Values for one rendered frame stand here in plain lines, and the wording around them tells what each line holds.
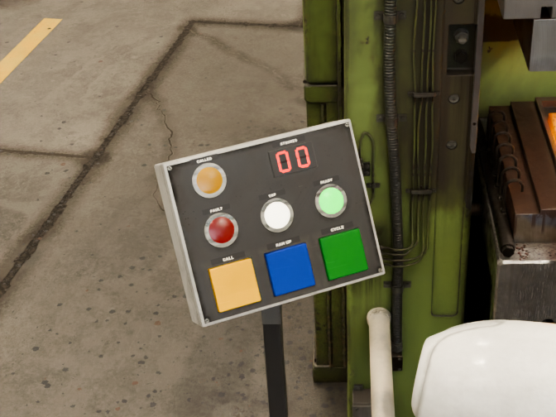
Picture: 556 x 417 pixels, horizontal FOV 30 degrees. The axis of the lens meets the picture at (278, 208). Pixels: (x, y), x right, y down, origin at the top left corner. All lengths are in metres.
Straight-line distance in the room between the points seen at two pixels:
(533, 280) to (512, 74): 0.56
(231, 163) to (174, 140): 2.49
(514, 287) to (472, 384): 0.94
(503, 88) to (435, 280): 0.47
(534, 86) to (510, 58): 0.09
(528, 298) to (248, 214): 0.58
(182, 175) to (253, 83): 2.91
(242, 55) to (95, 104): 0.76
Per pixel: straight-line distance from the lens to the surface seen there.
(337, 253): 1.79
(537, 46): 1.80
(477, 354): 1.07
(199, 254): 1.72
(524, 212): 1.97
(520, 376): 1.06
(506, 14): 1.77
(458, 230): 2.15
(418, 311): 2.26
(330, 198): 1.78
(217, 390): 3.02
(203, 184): 1.72
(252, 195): 1.74
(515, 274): 1.97
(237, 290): 1.74
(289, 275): 1.76
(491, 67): 2.34
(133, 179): 3.99
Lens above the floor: 2.07
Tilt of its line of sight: 34 degrees down
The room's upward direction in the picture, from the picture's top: 3 degrees counter-clockwise
